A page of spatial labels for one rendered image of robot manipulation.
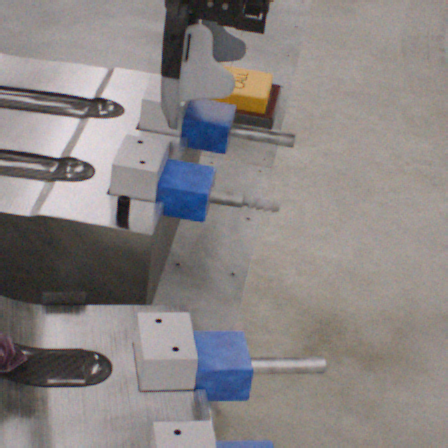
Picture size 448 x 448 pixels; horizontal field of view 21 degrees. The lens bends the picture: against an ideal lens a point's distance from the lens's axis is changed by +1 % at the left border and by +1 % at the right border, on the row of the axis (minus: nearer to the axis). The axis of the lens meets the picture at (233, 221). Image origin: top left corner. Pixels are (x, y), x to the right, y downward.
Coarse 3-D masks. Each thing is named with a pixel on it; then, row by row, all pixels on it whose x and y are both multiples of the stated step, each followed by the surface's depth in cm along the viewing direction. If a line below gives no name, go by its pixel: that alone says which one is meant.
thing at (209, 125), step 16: (160, 80) 105; (144, 96) 102; (160, 96) 102; (144, 112) 102; (160, 112) 102; (192, 112) 104; (208, 112) 104; (224, 112) 104; (144, 128) 103; (160, 128) 103; (192, 128) 103; (208, 128) 103; (224, 128) 102; (240, 128) 104; (256, 128) 104; (192, 144) 104; (208, 144) 103; (224, 144) 103; (288, 144) 104
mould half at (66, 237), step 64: (0, 64) 112; (64, 64) 113; (0, 128) 102; (64, 128) 102; (128, 128) 103; (0, 192) 93; (64, 192) 94; (0, 256) 93; (64, 256) 92; (128, 256) 92
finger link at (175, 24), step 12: (168, 0) 95; (180, 0) 95; (168, 12) 95; (180, 12) 95; (168, 24) 95; (180, 24) 95; (168, 36) 96; (180, 36) 96; (168, 48) 96; (180, 48) 97; (168, 60) 97; (180, 60) 97; (168, 72) 98
